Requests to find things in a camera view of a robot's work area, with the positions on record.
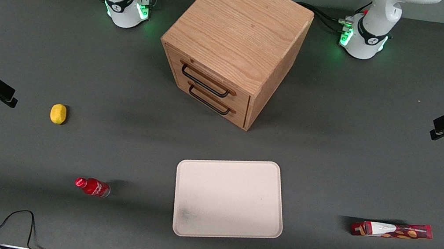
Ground red cookie box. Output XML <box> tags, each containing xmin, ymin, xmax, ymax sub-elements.
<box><xmin>349</xmin><ymin>213</ymin><xmax>435</xmax><ymax>248</ymax></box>

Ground wooden drawer cabinet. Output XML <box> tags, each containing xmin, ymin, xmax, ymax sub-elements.
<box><xmin>149</xmin><ymin>0</ymin><xmax>317</xmax><ymax>139</ymax></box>

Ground black left base cables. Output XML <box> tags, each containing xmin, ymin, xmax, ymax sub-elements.
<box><xmin>294</xmin><ymin>0</ymin><xmax>373</xmax><ymax>37</ymax></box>

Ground short black drawer handle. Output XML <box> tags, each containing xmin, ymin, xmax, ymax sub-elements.
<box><xmin>185</xmin><ymin>83</ymin><xmax>235</xmax><ymax>117</ymax></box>

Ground red soda bottle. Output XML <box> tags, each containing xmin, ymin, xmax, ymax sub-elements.
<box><xmin>73</xmin><ymin>176</ymin><xmax>112</xmax><ymax>199</ymax></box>

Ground wide wooden drawer front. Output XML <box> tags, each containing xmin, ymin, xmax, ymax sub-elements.
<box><xmin>156</xmin><ymin>44</ymin><xmax>257</xmax><ymax>114</ymax></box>

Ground white rectangular tray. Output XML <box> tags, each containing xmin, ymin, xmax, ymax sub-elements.
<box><xmin>166</xmin><ymin>147</ymin><xmax>293</xmax><ymax>249</ymax></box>

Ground thin black looped cable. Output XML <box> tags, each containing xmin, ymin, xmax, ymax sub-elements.
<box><xmin>0</xmin><ymin>206</ymin><xmax>53</xmax><ymax>249</ymax></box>

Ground long black drawer handle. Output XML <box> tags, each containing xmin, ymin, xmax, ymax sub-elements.
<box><xmin>176</xmin><ymin>62</ymin><xmax>235</xmax><ymax>100</ymax></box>

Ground narrow wooden drawer front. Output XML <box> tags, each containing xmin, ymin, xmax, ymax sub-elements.
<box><xmin>163</xmin><ymin>74</ymin><xmax>252</xmax><ymax>129</ymax></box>

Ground yellow lemon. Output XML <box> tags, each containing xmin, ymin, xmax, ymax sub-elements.
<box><xmin>48</xmin><ymin>103</ymin><xmax>69</xmax><ymax>126</ymax></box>

